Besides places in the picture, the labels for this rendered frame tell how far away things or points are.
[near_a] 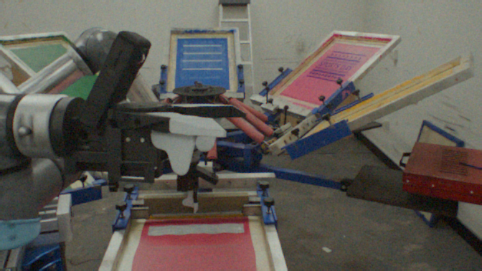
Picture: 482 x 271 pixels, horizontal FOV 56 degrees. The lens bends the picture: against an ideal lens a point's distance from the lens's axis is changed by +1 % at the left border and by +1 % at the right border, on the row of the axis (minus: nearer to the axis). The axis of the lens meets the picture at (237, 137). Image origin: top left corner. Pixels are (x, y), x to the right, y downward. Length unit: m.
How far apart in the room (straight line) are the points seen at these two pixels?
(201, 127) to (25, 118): 0.21
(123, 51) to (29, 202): 0.24
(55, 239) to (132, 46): 0.99
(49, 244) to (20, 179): 0.83
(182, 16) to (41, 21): 1.69
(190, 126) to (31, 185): 0.26
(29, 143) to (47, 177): 0.12
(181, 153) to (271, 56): 5.39
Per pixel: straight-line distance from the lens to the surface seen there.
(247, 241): 1.66
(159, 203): 1.77
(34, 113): 0.53
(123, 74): 0.49
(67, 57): 1.48
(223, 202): 1.76
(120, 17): 5.83
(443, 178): 1.98
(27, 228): 0.62
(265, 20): 5.77
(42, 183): 0.64
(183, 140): 0.44
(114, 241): 1.64
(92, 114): 0.51
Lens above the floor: 1.80
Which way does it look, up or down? 18 degrees down
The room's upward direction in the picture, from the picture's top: straight up
